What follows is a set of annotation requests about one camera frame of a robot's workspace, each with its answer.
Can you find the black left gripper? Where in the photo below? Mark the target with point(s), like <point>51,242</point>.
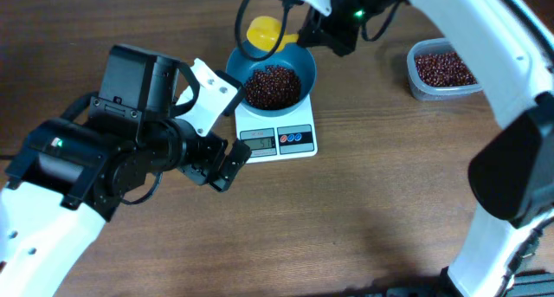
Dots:
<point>225,189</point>

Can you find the yellow plastic scoop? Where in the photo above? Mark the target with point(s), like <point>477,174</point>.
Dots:
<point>263,32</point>

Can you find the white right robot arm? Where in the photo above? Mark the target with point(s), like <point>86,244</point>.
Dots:
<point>510,52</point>

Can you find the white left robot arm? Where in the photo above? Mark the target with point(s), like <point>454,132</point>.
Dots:
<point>153,113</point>

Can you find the blue plastic bowl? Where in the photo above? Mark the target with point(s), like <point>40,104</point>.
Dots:
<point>300,60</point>

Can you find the white digital kitchen scale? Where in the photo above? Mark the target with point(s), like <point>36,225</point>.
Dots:
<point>277,135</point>

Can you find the red beans in bowl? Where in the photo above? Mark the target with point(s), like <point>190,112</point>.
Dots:
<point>273,88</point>

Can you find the clear plastic container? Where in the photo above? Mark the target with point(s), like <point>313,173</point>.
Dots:
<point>421,90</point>

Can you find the red adzuki beans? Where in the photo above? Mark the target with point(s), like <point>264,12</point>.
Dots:
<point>444,70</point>

